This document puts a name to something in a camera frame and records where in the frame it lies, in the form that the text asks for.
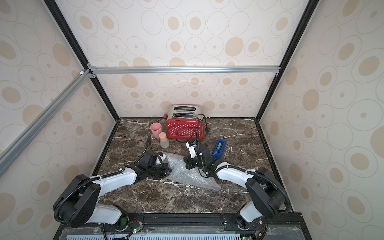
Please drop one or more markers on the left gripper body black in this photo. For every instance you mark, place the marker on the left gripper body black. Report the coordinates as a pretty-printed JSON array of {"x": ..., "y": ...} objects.
[{"x": 160, "y": 172}]

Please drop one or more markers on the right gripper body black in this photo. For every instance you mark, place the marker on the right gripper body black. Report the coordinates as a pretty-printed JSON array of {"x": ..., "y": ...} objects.
[{"x": 190, "y": 163}]

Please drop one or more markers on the clear bubble wrap sheet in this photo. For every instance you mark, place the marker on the clear bubble wrap sheet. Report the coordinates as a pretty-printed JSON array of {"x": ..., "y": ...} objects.
[{"x": 193, "y": 177}]

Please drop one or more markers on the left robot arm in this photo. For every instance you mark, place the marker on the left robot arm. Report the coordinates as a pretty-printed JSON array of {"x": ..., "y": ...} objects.
[{"x": 79, "y": 203}]

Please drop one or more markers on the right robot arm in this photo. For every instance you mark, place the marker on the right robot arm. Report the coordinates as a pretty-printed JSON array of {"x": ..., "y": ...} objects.
[{"x": 268, "y": 197}]

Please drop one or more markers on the pink plastic cup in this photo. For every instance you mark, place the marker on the pink plastic cup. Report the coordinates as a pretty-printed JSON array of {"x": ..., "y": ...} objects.
[{"x": 156, "y": 129}]

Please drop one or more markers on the red polka dot toaster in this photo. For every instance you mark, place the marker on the red polka dot toaster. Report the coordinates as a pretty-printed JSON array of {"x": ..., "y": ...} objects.
[{"x": 184, "y": 122}]

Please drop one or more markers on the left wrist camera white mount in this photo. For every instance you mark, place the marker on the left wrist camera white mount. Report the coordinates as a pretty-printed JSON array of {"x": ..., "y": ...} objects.
[{"x": 160, "y": 158}]

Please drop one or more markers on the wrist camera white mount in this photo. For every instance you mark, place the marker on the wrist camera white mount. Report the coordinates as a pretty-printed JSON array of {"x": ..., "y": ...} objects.
[
  {"x": 160, "y": 158},
  {"x": 191, "y": 147}
]

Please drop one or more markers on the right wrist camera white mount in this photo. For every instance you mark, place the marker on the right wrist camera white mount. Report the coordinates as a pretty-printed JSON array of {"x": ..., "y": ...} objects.
[{"x": 191, "y": 147}]

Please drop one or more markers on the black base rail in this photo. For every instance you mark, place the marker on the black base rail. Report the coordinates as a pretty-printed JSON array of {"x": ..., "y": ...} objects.
[{"x": 193, "y": 227}]

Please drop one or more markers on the horizontal aluminium frame bar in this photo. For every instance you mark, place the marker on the horizontal aluminium frame bar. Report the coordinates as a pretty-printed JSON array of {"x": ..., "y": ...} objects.
[{"x": 162, "y": 70}]

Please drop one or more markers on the diagonal aluminium frame bar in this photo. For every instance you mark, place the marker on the diagonal aluminium frame bar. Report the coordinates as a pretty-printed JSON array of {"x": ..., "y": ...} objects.
[{"x": 28, "y": 135}]

